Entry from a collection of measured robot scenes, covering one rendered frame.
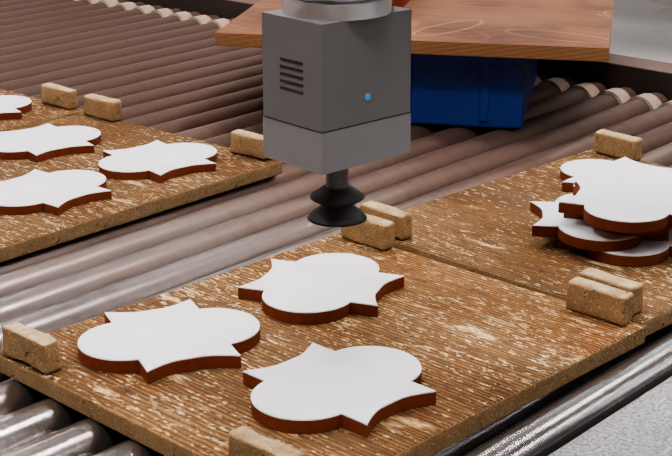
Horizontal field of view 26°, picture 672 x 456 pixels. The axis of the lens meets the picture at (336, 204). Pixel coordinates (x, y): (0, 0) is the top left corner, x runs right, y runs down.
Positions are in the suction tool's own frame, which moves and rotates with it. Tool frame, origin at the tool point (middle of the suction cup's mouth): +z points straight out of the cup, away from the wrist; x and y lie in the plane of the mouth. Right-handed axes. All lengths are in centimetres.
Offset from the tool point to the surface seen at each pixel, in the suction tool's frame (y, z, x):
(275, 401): 5.8, 12.8, -0.3
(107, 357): 10.5, 12.8, -15.0
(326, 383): 1.0, 12.8, -0.1
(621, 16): -542, 109, -383
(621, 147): -66, 13, -25
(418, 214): -34.7, 14.1, -26.1
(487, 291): -24.0, 14.0, -6.7
